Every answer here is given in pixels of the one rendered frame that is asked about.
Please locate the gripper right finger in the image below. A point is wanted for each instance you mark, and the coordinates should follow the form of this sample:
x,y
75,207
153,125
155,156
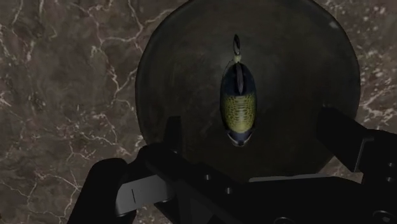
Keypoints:
x,y
356,145

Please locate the dark round plate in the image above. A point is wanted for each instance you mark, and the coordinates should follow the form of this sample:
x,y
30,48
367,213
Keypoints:
x,y
192,93

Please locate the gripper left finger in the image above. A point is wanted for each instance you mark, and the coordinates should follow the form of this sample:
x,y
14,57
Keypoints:
x,y
161,173

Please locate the yellow and blue fish figure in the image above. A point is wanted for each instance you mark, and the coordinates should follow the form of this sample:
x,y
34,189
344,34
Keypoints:
x,y
238,111

